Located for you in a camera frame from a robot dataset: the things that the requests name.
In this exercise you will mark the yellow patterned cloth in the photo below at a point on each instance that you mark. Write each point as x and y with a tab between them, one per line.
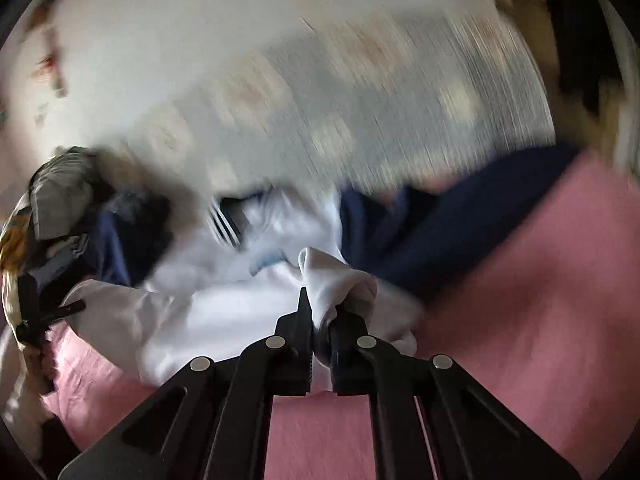
12	240

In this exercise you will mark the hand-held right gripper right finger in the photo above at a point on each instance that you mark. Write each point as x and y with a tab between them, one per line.
345	355

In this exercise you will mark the blue floral quilted bedspread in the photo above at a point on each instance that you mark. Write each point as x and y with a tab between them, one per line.
375	110

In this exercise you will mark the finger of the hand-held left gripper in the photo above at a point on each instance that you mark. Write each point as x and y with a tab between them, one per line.
67	308

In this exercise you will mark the dark hanging clothes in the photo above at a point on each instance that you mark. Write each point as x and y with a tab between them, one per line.
575	35

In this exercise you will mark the pink blanket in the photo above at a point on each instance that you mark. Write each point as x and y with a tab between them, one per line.
525	285

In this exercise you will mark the white and navy striped jacket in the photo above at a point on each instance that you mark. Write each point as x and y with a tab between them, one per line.
210	300

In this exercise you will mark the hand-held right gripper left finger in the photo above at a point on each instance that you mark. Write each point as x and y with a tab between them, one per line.
299	342

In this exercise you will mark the grey striped cloth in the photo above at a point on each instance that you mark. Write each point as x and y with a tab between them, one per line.
60	195

